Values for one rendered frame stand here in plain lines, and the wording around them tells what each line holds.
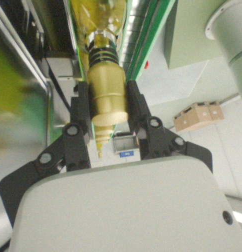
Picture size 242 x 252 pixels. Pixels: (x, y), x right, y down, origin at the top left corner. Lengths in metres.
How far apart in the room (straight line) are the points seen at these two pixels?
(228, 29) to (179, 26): 0.13
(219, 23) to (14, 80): 0.53
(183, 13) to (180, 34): 0.07
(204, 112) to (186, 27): 3.53
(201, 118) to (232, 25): 3.40
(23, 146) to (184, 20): 0.52
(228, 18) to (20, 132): 0.57
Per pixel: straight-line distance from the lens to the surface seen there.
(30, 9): 0.50
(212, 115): 4.08
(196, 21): 0.54
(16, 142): 0.22
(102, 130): 0.20
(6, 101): 0.22
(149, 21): 0.38
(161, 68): 0.80
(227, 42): 0.50
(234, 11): 0.54
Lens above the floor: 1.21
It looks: 16 degrees down
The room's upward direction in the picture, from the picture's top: 172 degrees clockwise
